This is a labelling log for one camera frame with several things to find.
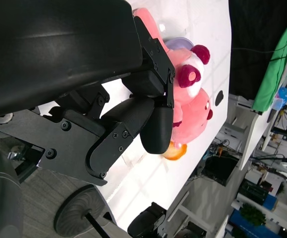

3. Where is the blue plastic object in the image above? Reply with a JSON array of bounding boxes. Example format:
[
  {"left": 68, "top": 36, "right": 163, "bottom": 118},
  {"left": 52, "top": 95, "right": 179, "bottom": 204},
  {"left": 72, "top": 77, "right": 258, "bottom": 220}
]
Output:
[{"left": 272, "top": 86, "right": 287, "bottom": 110}]

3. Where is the grey round disc base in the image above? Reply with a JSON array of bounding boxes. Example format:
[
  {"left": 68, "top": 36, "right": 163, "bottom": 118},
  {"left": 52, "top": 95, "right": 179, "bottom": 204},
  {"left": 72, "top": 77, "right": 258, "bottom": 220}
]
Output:
[{"left": 54, "top": 185, "right": 111, "bottom": 236}]

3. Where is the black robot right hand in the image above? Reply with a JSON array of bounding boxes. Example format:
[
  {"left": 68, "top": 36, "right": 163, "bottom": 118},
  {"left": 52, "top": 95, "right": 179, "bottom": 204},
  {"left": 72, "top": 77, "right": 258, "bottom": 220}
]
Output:
[{"left": 127, "top": 202, "right": 168, "bottom": 238}]

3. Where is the white desk panel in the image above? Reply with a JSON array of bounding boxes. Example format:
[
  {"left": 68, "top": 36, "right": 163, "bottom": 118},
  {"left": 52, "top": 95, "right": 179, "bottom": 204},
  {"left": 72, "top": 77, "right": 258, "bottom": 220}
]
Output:
[{"left": 238, "top": 109, "right": 275, "bottom": 171}]

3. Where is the pink plush doll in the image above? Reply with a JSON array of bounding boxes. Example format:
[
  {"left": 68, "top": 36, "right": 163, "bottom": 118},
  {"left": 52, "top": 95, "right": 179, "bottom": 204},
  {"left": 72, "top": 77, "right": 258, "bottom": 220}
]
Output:
[{"left": 132, "top": 7, "right": 214, "bottom": 147}]

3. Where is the black table grommet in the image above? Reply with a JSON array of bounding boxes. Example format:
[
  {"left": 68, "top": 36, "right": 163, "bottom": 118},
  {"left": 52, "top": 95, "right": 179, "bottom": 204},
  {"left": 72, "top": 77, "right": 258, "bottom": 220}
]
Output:
[{"left": 215, "top": 90, "right": 225, "bottom": 107}]

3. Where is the green cloth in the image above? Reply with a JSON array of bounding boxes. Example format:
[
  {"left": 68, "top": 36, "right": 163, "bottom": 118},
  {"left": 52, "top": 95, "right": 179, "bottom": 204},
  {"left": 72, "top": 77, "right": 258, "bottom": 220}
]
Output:
[{"left": 251, "top": 0, "right": 287, "bottom": 115}]

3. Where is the orange striped bun toy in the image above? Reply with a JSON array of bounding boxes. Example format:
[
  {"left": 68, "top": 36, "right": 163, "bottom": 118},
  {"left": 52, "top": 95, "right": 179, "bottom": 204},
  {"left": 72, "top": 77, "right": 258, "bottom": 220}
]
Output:
[{"left": 162, "top": 141, "right": 188, "bottom": 161}]

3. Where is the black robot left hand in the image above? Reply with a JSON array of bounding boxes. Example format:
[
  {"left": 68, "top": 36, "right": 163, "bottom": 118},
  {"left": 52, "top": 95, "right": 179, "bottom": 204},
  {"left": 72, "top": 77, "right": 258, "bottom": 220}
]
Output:
[{"left": 0, "top": 0, "right": 176, "bottom": 186}]

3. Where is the black open bin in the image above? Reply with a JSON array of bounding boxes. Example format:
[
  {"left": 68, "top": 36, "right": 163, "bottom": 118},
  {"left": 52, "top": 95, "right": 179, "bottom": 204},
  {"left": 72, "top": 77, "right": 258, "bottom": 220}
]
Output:
[{"left": 204, "top": 155, "right": 240, "bottom": 187}]

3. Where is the green potted plant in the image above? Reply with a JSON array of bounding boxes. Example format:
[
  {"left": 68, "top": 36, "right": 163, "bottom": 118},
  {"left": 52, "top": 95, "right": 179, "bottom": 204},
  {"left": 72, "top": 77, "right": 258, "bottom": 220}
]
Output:
[{"left": 239, "top": 203, "right": 267, "bottom": 227}]

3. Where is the purple plastic plate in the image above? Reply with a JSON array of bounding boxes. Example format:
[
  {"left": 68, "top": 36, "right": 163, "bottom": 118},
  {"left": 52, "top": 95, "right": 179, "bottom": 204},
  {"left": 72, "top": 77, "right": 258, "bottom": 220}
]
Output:
[{"left": 164, "top": 37, "right": 195, "bottom": 50}]

